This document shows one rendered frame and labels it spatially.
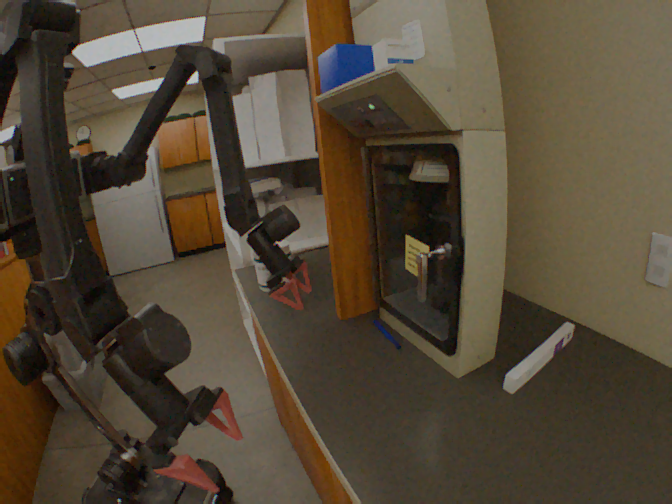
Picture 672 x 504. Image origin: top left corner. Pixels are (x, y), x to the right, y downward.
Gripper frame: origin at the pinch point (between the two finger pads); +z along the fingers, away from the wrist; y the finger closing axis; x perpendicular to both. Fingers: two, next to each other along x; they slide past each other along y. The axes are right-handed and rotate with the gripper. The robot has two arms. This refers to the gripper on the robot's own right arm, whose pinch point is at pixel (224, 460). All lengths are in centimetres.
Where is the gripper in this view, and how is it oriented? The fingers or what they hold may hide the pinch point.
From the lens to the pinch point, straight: 47.8
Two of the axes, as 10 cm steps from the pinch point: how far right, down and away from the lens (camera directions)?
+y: 1.4, -3.2, 9.4
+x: -8.1, 5.2, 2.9
